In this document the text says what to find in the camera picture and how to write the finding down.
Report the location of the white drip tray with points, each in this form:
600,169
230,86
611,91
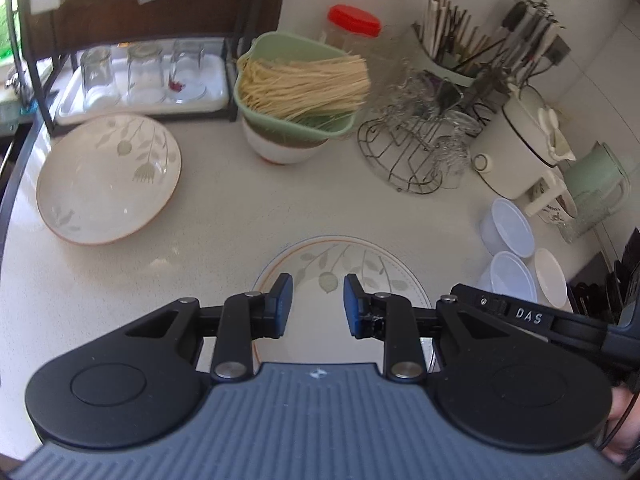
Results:
140,105

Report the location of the clear glass cup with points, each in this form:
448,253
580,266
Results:
457,122
452,165

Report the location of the black metal dish rack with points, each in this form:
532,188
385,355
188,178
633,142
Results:
250,15

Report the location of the tall textured drinking glass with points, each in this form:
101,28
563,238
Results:
400,85

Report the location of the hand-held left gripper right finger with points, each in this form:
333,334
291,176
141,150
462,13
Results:
352,305

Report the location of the green plastic strainer basket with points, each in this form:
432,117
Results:
305,127

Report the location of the large floral deep plate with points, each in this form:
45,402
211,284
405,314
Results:
107,180

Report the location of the textured glass mug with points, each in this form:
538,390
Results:
582,220

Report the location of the wall power socket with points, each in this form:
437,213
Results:
560,50

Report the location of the floral ceramic mug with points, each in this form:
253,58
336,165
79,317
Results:
555,207

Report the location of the bunch of kitchen utensils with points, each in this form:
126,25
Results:
530,30

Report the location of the black stove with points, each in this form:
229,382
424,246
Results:
595,295

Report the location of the purple plastic item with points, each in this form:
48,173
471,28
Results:
429,81

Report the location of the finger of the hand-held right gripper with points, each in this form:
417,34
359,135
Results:
530,317

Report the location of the person's right hand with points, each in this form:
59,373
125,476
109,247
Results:
622,405

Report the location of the bundle of chopsticks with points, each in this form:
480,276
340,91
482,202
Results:
447,17

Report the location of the pale green kettle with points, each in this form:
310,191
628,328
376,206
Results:
595,170

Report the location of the small floral plate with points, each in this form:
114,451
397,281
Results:
320,260

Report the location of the white ceramic bowl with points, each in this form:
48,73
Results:
280,150

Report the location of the clear drinking glass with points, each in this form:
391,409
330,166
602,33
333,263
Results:
97,77
187,70
145,72

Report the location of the white electric cooking pot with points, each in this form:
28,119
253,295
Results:
510,155

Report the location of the red-lid plastic jar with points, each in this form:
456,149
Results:
352,20

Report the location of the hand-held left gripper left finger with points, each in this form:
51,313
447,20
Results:
283,305

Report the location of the bundle of dried noodles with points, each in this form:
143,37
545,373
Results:
300,85

